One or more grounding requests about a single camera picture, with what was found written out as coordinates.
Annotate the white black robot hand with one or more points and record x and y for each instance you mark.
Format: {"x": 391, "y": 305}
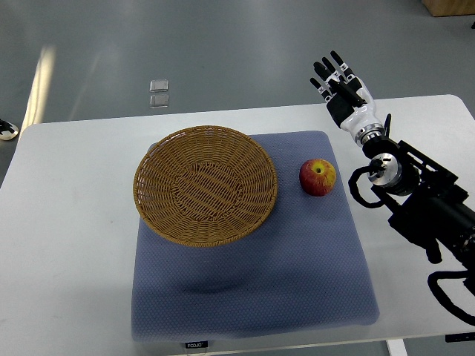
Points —
{"x": 347, "y": 99}

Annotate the red yellow apple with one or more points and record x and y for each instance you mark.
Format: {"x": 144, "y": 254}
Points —
{"x": 317, "y": 177}

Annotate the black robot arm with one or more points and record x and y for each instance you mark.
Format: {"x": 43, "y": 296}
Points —
{"x": 427, "y": 205}

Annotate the brown wicker basket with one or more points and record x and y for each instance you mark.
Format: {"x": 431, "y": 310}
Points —
{"x": 205, "y": 186}

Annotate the wooden box corner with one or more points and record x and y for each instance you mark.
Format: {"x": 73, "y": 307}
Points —
{"x": 441, "y": 8}

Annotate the blue fabric mat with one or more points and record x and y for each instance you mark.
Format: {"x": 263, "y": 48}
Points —
{"x": 304, "y": 268}

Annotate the upper floor outlet plate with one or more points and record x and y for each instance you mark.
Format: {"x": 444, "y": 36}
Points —
{"x": 158, "y": 85}

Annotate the floor outlet plate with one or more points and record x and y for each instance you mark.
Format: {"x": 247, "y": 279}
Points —
{"x": 159, "y": 101}
{"x": 158, "y": 85}

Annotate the lower floor outlet plate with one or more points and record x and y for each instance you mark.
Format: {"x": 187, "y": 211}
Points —
{"x": 159, "y": 101}

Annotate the white table leg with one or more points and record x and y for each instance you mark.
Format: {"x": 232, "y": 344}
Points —
{"x": 396, "y": 347}

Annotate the black table control panel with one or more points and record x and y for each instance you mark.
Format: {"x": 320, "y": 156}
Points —
{"x": 463, "y": 337}

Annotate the black table label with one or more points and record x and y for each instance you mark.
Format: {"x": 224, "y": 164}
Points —
{"x": 197, "y": 345}

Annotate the black white shoe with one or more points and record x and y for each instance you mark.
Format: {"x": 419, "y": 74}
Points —
{"x": 8, "y": 130}

